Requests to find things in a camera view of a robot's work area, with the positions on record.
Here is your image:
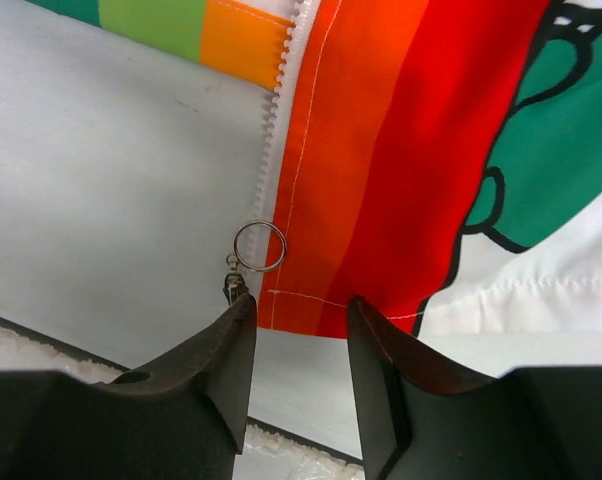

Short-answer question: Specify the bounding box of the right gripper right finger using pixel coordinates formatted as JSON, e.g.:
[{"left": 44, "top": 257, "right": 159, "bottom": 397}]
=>
[{"left": 347, "top": 296, "right": 493, "bottom": 479}]

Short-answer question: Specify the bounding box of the rainbow white kids jacket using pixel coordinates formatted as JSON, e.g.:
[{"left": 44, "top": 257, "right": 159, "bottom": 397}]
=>
[{"left": 45, "top": 1, "right": 602, "bottom": 338}]

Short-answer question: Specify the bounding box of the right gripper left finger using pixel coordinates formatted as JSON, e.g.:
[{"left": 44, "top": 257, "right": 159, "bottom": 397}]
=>
[{"left": 103, "top": 294, "right": 257, "bottom": 479}]

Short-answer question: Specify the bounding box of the metal zipper pull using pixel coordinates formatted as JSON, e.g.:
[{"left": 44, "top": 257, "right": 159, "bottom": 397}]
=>
[{"left": 223, "top": 219, "right": 288, "bottom": 305}]

